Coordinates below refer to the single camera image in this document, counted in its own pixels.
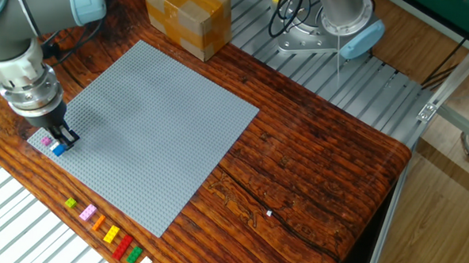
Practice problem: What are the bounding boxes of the long red Lego brick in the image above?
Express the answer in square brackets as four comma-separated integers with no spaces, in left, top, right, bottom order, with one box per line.
[111,233,135,262]

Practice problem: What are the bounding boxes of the grey Lego baseplate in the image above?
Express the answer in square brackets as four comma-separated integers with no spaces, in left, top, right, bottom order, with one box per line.
[22,35,263,242]

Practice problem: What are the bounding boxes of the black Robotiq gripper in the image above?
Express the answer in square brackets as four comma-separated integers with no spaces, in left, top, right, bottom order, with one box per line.
[21,97,82,151]

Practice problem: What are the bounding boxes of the taped cardboard box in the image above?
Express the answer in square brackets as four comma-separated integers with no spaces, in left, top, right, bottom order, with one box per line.
[138,0,234,64]

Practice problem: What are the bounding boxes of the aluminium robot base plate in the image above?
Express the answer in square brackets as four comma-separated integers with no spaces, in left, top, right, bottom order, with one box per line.
[276,10,344,56]

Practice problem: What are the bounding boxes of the thin orange Lego brick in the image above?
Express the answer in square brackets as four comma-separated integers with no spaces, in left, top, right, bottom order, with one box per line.
[90,213,107,232]

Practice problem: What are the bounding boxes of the green Lego brick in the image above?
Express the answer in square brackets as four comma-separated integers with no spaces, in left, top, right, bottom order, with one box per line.
[126,245,145,263]

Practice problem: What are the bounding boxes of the aluminium frame beam with bracket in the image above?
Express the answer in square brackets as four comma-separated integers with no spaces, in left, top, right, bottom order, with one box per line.
[417,24,469,126]

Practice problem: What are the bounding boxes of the yellow Lego brick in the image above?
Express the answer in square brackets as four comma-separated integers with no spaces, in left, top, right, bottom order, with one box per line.
[102,224,121,245]

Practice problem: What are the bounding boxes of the pink Lego brick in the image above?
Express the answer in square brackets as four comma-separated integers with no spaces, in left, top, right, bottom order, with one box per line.
[78,203,98,222]

